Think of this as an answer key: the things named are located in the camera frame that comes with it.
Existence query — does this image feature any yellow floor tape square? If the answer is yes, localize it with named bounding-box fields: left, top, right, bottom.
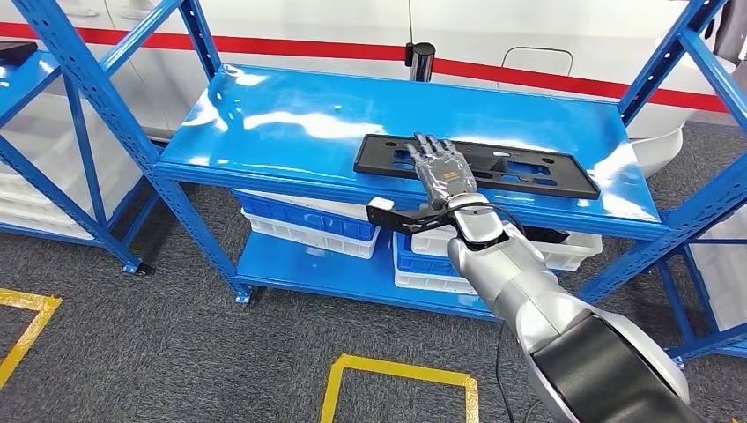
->
left=319, top=353, right=481, bottom=423
left=0, top=287, right=63, bottom=390

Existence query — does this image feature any black robot tether cable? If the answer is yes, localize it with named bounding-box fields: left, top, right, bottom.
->
left=494, top=322, right=544, bottom=423

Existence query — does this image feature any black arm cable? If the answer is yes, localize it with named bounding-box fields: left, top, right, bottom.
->
left=408, top=201, right=529, bottom=241

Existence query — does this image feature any black barrier post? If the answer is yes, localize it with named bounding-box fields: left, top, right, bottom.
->
left=403, top=41, right=437, bottom=83

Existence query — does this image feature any black part in crate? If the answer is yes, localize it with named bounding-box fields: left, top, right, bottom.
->
left=528, top=226, right=572, bottom=247

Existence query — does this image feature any blue plastic crate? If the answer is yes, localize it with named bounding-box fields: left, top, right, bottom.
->
left=394, top=232, right=468, bottom=278
left=233, top=191, right=381, bottom=243

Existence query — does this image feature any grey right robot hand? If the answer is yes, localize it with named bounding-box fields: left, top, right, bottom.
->
left=404, top=131, right=478, bottom=212

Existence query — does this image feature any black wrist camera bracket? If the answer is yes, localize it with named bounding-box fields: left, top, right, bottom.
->
left=366, top=201, right=462, bottom=236

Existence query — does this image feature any black plastic panel part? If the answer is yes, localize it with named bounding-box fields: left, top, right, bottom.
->
left=352, top=133, right=603, bottom=202

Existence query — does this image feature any black flat part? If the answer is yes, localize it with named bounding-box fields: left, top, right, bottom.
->
left=0, top=41, right=39, bottom=67

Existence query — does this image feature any blue metal shelf rack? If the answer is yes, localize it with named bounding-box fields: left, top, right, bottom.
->
left=656, top=204, right=747, bottom=369
left=11, top=0, right=747, bottom=323
left=0, top=49, right=167, bottom=276

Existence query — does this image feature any grey equipment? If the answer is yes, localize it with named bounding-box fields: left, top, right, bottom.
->
left=713, top=0, right=747, bottom=66

